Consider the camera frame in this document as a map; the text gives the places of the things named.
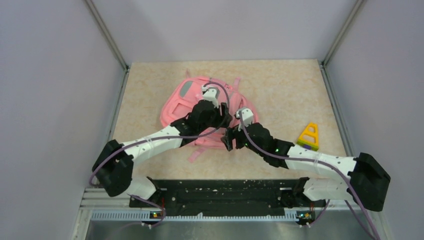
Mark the yellow triangular toy block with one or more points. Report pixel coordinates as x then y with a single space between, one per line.
309 136

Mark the aluminium frame rail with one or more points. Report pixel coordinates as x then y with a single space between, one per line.
120 79
329 85

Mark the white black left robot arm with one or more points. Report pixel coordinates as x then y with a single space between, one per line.
116 162

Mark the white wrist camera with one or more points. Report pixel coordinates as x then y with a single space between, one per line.
210 94
246 115

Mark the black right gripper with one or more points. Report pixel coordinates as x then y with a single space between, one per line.
231 132

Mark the aluminium frame rail left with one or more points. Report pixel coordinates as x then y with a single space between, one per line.
120 79

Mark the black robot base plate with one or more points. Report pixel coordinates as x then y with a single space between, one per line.
232 198

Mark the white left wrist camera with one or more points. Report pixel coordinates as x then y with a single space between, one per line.
210 94

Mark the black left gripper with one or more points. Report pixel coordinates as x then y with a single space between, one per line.
223 120

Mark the pink student backpack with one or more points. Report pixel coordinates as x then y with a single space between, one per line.
186 101

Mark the aluminium frame rail right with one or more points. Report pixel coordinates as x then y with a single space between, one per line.
329 85

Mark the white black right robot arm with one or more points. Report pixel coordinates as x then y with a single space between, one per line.
360 179

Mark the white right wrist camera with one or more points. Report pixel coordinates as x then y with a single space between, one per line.
246 115

